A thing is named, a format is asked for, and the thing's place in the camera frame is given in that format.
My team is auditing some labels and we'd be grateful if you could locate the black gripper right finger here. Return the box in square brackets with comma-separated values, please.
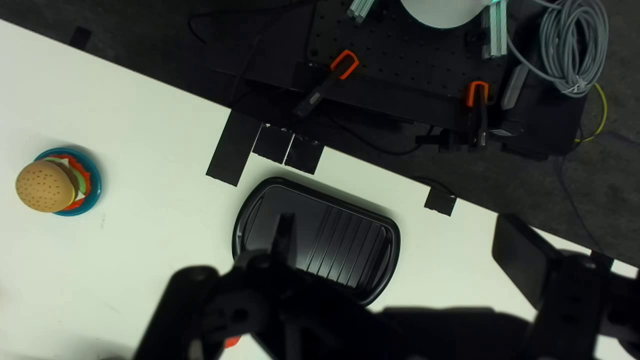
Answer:
[492, 214, 562, 319]

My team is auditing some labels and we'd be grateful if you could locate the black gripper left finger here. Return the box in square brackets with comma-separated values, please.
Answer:
[233, 214, 296, 272]

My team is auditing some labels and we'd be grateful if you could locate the black grill tray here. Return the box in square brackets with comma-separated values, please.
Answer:
[233, 179, 401, 307]

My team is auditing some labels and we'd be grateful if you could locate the black tape strip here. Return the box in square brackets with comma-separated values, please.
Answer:
[206, 112, 260, 186]

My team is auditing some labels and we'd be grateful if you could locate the teal small plate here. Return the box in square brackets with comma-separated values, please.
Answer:
[39, 147, 102, 216]

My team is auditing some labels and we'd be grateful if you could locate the toy burger plush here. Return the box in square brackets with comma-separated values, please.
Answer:
[14, 160, 78, 213]

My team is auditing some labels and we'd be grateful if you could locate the orange handled clamp right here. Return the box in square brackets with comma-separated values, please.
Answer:
[466, 81, 490, 149]

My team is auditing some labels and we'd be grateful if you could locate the orange handled clamp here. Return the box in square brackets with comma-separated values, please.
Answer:
[466, 81, 490, 149]
[294, 51, 360, 118]

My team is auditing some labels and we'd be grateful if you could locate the orange handled clamp left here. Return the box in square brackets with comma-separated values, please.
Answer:
[294, 51, 360, 118]

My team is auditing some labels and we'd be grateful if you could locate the coiled grey cable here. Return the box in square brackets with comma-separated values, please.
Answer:
[506, 0, 613, 100]

